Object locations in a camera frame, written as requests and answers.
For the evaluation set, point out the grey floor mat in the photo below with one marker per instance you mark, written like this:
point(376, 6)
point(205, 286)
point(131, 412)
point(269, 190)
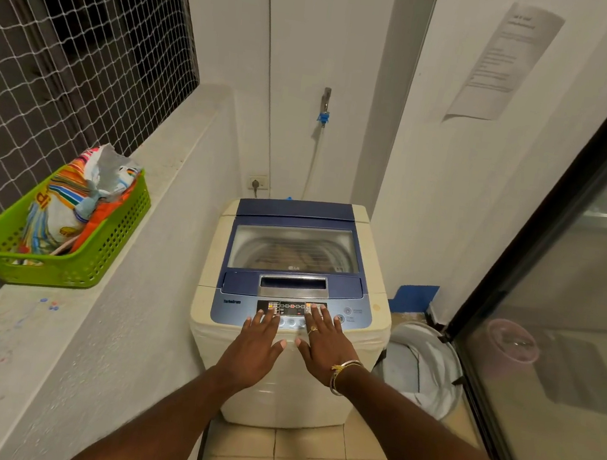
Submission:
point(589, 378)

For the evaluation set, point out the person's right hand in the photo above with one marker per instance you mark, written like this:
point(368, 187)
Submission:
point(325, 345)

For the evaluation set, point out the blue cream washing machine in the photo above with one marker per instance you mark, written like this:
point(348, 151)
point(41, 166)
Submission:
point(295, 209)

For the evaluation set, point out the colourful striped clothes pile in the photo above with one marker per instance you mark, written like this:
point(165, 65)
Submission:
point(75, 199)

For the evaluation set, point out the pink plastic basin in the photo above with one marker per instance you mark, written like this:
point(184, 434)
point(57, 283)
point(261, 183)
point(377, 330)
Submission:
point(513, 341)

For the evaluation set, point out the person's left forearm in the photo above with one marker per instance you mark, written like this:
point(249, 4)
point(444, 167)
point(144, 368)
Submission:
point(146, 428)

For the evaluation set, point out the person's right forearm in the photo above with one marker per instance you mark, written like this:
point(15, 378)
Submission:
point(420, 445)

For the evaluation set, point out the person's left hand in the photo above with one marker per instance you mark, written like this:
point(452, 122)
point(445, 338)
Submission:
point(253, 350)

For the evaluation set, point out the white round laundry hamper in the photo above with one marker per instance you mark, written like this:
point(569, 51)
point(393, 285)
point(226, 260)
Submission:
point(425, 363)

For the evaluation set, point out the white window safety net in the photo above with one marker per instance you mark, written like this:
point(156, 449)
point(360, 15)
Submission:
point(72, 44)

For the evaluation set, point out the black framed glass door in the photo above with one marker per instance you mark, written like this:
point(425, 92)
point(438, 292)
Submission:
point(560, 203)

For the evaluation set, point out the metal wall tap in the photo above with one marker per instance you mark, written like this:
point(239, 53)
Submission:
point(326, 99)

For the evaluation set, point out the white wall socket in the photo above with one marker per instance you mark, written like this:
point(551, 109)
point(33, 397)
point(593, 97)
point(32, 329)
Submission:
point(262, 182)

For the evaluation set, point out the white paper sheet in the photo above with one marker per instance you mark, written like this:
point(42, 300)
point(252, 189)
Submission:
point(506, 64)

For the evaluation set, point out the silver bangle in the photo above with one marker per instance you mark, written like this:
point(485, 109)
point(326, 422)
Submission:
point(333, 385)

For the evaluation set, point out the green plastic basket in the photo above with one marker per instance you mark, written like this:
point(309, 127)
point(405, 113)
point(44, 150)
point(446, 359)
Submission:
point(101, 257)

